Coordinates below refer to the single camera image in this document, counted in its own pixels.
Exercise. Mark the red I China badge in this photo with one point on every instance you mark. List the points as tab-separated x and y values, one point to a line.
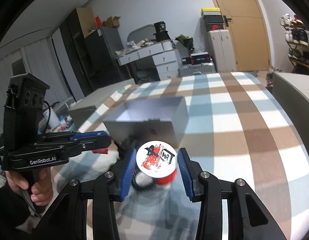
166	180

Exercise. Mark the person's left hand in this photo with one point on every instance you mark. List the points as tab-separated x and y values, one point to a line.
41	191

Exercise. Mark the right grey nightstand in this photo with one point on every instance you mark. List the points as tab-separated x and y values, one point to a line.
292	93

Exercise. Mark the white China flag badge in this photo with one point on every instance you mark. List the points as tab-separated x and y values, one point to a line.
156	159

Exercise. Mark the silver flat suitcase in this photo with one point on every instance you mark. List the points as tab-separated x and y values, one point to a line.
197	69

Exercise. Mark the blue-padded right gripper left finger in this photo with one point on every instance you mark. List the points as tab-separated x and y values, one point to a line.
67	215

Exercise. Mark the small red clear clip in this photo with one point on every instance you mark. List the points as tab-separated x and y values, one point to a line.
101	151

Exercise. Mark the black refrigerator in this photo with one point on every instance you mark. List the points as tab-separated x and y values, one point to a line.
102	46

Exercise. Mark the white upright suitcase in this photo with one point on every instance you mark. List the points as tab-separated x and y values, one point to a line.
221	50

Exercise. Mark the black red flat box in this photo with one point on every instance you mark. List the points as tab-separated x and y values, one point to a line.
198	58

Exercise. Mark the wooden door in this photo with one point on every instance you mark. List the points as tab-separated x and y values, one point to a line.
246	25

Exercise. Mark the black camera module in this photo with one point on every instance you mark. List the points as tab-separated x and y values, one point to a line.
25	98

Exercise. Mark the wooden shoe rack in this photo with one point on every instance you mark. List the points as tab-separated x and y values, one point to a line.
297	39

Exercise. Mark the white dresser desk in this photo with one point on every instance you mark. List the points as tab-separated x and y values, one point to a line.
164	55

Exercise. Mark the grey nightstand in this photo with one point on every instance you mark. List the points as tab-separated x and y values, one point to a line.
292	93
85	107

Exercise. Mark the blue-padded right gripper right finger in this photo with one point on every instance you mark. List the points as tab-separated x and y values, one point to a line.
248	218

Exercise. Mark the black red shoe box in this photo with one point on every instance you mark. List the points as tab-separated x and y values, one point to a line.
213	22

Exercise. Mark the grey open cardboard box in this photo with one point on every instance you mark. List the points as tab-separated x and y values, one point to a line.
161	119

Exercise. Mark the plaid checkered bedspread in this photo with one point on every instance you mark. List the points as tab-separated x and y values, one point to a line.
236	129

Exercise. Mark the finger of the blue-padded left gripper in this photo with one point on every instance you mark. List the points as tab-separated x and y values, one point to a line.
87	135
92	143

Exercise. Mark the left grey nightstand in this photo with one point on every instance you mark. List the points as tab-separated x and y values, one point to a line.
85	107

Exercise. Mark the yellow shoe box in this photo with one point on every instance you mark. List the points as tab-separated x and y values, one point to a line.
205	12

